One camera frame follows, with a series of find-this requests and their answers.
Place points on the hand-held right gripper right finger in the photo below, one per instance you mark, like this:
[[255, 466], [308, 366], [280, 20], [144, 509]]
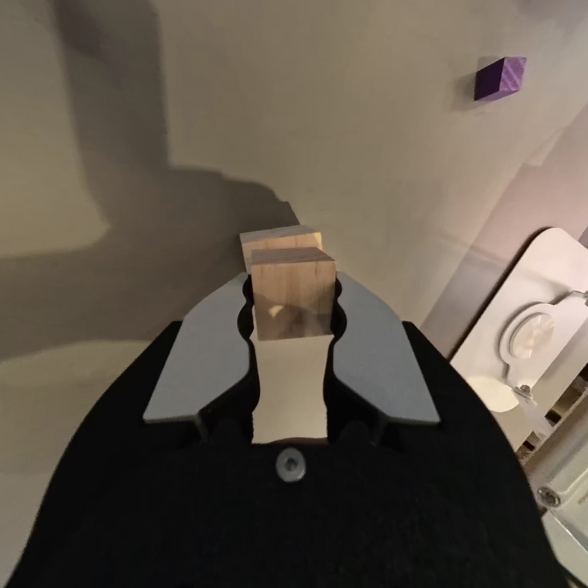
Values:
[[381, 363]]

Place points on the small purple wooden cube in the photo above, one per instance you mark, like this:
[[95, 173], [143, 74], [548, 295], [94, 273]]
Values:
[[498, 80]]

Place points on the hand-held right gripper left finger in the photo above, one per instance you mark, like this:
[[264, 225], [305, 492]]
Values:
[[202, 363]]

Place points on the large plain wooden cube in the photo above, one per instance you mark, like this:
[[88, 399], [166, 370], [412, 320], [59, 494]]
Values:
[[275, 239]]

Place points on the medium plain wooden cube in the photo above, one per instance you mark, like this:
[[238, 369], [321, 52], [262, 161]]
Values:
[[294, 294]]

